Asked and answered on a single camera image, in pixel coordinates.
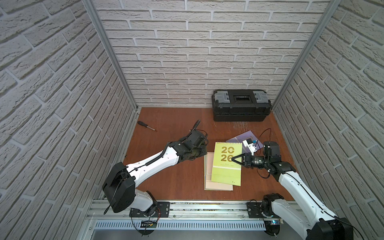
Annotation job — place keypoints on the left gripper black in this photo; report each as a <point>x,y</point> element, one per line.
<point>197,145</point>

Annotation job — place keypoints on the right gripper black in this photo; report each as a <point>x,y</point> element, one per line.
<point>246,160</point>

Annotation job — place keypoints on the purple calendar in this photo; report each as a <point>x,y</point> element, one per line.
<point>242,138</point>

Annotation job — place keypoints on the green calendar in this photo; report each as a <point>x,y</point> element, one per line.
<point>224,170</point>

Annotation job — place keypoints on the pink calendar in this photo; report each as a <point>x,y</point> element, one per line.
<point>209,185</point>

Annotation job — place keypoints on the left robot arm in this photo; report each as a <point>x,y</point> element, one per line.
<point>120,186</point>

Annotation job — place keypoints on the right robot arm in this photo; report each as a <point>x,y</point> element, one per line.
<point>315,221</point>

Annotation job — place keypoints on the black plastic toolbox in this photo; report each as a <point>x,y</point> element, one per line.
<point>240,105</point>

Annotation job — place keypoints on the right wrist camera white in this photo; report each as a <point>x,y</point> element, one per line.
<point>250,146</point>

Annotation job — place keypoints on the aluminium mounting rail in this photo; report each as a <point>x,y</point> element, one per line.
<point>180,210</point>

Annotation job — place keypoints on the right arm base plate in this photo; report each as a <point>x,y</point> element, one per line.
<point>255,210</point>

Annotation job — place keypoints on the black handled screwdriver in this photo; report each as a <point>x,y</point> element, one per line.
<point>145,125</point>

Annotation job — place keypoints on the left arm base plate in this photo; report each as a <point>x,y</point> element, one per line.
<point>162,209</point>

